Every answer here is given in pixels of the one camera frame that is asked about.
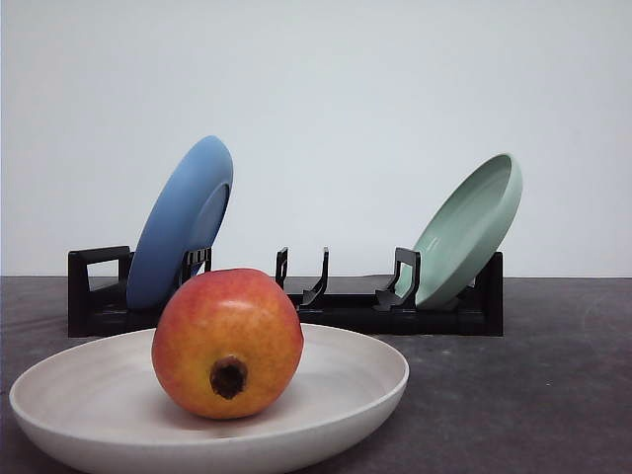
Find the light green plate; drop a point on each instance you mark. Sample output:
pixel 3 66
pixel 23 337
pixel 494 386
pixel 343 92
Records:
pixel 468 232

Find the blue plate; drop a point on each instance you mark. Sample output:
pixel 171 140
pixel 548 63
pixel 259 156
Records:
pixel 186 215

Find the black plastic dish rack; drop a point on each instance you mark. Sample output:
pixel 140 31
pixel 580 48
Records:
pixel 97 288

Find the white plate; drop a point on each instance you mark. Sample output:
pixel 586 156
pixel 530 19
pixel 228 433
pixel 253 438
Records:
pixel 102 402

